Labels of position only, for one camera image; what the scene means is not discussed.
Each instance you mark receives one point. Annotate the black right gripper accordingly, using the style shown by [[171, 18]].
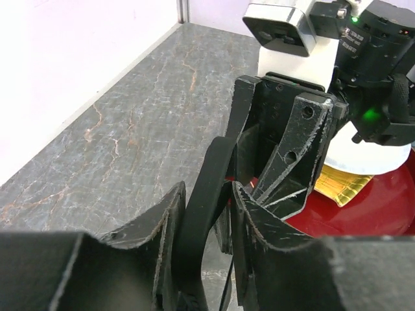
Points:
[[281, 128]]

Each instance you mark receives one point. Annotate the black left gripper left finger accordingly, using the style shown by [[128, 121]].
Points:
[[128, 268]]

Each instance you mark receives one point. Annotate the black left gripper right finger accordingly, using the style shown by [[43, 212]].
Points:
[[277, 267]]

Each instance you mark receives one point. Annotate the black smartphone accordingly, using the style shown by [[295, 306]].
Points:
[[208, 199]]

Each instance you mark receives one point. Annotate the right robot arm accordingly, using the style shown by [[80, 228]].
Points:
[[374, 73]]

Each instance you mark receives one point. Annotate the yellow sponge cloth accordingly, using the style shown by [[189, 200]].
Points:
[[338, 186]]

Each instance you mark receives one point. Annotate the white paper plate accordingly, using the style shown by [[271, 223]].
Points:
[[363, 158]]

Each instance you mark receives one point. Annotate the red round tray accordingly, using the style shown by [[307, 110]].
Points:
[[384, 206]]

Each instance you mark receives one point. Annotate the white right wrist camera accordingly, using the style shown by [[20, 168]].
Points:
[[299, 39]]

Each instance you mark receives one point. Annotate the right aluminium frame post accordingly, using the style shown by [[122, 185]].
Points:
[[183, 11]]

